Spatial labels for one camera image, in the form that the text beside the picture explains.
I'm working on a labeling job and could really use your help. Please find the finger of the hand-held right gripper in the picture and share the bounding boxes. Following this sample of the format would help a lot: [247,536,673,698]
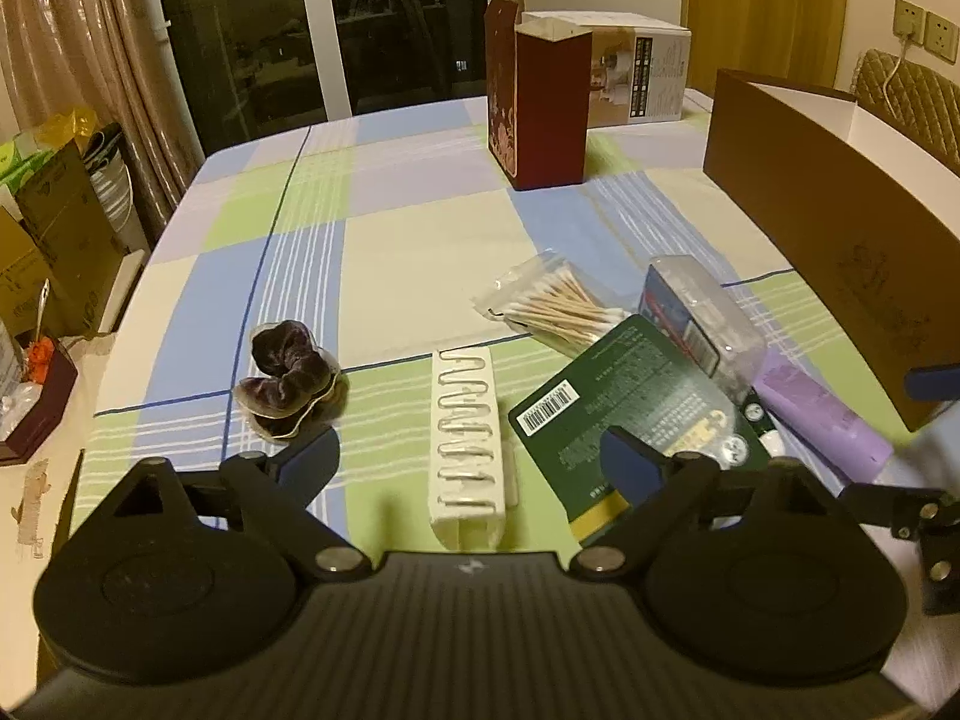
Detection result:
[838,481,960,616]
[904,364,960,411]

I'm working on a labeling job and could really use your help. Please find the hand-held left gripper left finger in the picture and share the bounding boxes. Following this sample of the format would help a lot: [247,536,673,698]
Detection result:
[112,427,370,582]

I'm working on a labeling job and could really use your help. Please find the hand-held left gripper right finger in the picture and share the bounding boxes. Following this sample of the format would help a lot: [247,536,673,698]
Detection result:
[574,426,848,582]

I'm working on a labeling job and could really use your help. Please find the dark red velvet scrunchie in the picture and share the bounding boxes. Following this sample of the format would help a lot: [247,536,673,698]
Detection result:
[234,319,350,442]

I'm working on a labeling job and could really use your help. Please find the bag of cotton swabs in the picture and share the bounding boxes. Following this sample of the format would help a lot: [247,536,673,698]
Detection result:
[472,253,632,355]

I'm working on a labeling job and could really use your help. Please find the brown cardboard container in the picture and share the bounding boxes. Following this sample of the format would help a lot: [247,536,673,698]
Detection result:
[703,67,960,434]

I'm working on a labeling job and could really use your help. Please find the purple tube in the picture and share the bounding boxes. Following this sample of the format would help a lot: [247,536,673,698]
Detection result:
[746,349,895,487]

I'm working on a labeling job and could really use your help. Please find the clear plastic box blue label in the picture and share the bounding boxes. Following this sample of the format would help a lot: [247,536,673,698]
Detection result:
[640,255,767,395]

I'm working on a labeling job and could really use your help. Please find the checked tablecloth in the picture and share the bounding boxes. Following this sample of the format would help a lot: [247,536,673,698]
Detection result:
[70,86,960,567]

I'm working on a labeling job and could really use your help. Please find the dark red tray box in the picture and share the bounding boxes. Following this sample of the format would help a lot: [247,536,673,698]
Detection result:
[0,336,80,466]

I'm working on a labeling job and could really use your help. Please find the quilted brown chair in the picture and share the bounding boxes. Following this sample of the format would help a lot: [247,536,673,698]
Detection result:
[853,49,960,170]

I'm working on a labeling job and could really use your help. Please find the orange red snack pieces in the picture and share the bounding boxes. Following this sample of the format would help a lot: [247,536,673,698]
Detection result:
[26,337,59,385]

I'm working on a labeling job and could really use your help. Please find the metal spoon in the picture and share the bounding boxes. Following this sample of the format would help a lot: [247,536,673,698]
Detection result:
[30,277,52,352]

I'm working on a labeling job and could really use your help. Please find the white plastic bag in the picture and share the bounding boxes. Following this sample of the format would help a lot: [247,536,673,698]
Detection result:
[0,319,22,412]

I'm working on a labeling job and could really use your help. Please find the large brown cardboard box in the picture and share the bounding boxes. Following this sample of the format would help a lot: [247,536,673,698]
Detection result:
[15,141,130,337]

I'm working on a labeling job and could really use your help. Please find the stack of white bowls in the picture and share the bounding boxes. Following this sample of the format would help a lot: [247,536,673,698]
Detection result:
[84,124,149,254]

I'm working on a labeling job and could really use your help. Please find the dark red gift box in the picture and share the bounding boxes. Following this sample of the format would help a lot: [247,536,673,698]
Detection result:
[484,0,595,192]

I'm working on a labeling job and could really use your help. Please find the white printed cardboard box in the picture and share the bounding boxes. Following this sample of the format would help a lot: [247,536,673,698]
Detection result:
[521,10,692,130]

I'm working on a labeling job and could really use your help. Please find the yellow plastic bag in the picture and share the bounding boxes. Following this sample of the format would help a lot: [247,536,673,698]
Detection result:
[34,106,102,156]

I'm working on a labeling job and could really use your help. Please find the green tissue pack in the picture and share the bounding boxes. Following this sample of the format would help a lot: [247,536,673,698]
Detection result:
[0,131,55,202]

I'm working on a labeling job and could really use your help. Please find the yellow curtain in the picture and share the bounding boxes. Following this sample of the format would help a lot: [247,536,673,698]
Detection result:
[681,0,854,93]

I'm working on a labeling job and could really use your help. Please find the sliding glass door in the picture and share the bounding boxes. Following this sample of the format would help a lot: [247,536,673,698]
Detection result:
[150,0,518,158]

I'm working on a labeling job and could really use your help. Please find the beige curtain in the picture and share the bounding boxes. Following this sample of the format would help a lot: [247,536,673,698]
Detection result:
[0,0,205,245]

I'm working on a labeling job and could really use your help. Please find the white power cable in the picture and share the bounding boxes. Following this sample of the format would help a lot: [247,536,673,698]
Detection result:
[880,31,914,115]

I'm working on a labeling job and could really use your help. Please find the wall socket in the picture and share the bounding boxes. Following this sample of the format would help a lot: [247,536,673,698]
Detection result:
[892,0,928,43]
[922,11,960,62]

